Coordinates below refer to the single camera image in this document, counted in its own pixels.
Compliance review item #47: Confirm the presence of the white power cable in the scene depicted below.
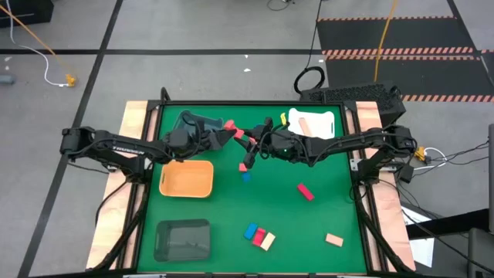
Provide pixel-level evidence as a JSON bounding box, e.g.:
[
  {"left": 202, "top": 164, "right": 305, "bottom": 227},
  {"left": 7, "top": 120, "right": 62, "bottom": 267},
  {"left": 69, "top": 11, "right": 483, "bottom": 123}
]
[{"left": 422, "top": 146, "right": 448, "bottom": 171}]

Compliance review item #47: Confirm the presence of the tan long foam block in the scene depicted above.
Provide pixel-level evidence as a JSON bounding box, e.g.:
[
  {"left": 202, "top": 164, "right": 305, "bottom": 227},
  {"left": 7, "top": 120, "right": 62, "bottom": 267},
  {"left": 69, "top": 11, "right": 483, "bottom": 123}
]
[
  {"left": 259, "top": 232, "right": 277, "bottom": 252},
  {"left": 297, "top": 117, "right": 311, "bottom": 137}
]

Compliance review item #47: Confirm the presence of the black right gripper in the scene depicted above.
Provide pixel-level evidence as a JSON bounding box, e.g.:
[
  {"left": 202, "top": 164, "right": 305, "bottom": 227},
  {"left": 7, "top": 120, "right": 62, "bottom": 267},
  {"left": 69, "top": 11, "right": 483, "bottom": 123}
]
[{"left": 233, "top": 117, "right": 310, "bottom": 169}]

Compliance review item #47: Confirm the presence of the black box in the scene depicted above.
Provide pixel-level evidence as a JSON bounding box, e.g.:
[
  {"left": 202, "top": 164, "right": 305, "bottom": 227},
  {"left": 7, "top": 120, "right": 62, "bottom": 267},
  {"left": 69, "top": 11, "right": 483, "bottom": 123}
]
[{"left": 0, "top": 0, "right": 55, "bottom": 28}]

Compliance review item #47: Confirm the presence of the dark grey translucent bin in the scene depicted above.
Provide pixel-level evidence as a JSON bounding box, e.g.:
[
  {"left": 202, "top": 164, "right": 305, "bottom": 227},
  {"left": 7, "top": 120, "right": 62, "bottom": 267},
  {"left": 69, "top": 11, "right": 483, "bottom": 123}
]
[{"left": 153, "top": 218, "right": 211, "bottom": 263}]

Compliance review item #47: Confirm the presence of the red long foam block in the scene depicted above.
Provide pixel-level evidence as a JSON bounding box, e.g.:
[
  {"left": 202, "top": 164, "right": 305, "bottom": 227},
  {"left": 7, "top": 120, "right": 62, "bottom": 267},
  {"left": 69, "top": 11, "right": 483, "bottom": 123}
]
[
  {"left": 252, "top": 227, "right": 267, "bottom": 247},
  {"left": 296, "top": 182, "right": 316, "bottom": 202}
]

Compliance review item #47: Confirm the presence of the yellow hanging cable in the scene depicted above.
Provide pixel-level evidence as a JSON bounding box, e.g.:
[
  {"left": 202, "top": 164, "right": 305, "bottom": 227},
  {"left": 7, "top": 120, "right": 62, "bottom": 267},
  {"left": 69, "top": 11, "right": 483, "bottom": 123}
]
[{"left": 373, "top": 0, "right": 399, "bottom": 83}]

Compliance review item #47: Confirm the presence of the green table mat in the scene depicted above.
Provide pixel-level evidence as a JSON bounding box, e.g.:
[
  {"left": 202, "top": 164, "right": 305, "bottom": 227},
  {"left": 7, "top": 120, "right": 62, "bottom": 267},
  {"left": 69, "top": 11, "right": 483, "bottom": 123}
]
[{"left": 137, "top": 103, "right": 368, "bottom": 274}]

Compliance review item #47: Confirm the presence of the black hazard-striped floor mat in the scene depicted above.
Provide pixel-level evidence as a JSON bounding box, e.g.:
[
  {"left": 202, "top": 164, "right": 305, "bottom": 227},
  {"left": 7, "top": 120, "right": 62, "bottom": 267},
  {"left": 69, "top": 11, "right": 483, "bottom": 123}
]
[{"left": 316, "top": 15, "right": 494, "bottom": 102}]

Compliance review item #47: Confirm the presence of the black coiled floor cable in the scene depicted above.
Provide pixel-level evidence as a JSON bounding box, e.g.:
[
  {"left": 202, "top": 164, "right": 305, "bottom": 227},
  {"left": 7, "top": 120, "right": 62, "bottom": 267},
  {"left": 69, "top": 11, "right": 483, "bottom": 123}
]
[{"left": 293, "top": 0, "right": 327, "bottom": 95}]

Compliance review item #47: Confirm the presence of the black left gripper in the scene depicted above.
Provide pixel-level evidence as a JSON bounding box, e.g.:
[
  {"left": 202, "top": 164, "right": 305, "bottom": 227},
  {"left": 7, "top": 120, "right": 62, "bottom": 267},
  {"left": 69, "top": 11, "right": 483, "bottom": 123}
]
[{"left": 164, "top": 127, "right": 238, "bottom": 160}]

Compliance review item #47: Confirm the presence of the black power adapter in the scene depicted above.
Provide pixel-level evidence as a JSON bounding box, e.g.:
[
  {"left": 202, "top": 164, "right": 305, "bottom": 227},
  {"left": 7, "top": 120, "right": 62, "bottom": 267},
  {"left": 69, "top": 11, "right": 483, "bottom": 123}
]
[{"left": 399, "top": 164, "right": 414, "bottom": 185}]

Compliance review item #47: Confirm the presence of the blue-grey plastic bin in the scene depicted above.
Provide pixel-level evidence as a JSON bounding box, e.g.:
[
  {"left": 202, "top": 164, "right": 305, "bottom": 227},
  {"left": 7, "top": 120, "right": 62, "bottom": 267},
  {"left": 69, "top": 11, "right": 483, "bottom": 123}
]
[{"left": 172, "top": 109, "right": 225, "bottom": 134}]

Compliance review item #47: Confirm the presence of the white paper sheet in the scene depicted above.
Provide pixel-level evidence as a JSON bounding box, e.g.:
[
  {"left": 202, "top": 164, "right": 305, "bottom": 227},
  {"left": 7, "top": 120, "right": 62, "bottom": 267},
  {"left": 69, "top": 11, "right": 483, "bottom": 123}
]
[{"left": 401, "top": 206, "right": 436, "bottom": 268}]

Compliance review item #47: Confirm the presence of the black floor beam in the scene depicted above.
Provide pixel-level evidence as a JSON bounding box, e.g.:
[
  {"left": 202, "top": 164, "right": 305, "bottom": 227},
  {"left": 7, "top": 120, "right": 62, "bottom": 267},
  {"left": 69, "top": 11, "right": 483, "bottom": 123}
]
[{"left": 407, "top": 208, "right": 491, "bottom": 240}]

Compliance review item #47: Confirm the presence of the orange floor cable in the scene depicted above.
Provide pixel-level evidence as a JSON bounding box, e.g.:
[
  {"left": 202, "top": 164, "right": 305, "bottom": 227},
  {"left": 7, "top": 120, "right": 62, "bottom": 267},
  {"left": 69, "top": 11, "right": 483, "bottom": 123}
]
[{"left": 0, "top": 4, "right": 74, "bottom": 80}]

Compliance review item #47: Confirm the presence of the yellow plastic bin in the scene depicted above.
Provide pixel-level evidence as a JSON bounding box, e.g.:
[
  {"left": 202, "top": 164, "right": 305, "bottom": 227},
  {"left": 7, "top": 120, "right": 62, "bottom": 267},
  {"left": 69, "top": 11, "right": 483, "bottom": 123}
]
[{"left": 158, "top": 159, "right": 215, "bottom": 199}]

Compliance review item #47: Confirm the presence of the salmon long foam block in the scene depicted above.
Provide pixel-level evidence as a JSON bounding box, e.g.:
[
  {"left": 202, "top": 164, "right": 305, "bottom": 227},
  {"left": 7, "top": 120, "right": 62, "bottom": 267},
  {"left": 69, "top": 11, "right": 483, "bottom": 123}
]
[{"left": 324, "top": 232, "right": 345, "bottom": 248}]

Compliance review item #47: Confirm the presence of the black aluminium table frame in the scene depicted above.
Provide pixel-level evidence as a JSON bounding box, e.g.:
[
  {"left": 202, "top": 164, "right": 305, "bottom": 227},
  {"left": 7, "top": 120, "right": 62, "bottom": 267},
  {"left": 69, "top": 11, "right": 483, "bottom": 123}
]
[{"left": 85, "top": 86, "right": 418, "bottom": 278}]

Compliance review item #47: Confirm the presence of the white floor cable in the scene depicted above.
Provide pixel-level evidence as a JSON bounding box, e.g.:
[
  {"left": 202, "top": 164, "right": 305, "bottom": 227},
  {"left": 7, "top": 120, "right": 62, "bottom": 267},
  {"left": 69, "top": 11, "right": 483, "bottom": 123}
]
[{"left": 5, "top": 0, "right": 70, "bottom": 88}]

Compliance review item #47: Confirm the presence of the blue long foam block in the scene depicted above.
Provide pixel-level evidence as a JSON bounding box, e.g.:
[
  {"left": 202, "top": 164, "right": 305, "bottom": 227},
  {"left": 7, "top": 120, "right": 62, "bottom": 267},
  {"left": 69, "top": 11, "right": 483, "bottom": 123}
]
[{"left": 242, "top": 222, "right": 259, "bottom": 241}]

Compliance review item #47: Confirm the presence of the grey cabinet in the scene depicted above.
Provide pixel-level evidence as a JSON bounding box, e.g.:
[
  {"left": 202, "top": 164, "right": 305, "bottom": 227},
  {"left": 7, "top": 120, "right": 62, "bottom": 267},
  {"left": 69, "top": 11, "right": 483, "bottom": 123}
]
[{"left": 467, "top": 227, "right": 494, "bottom": 278}]

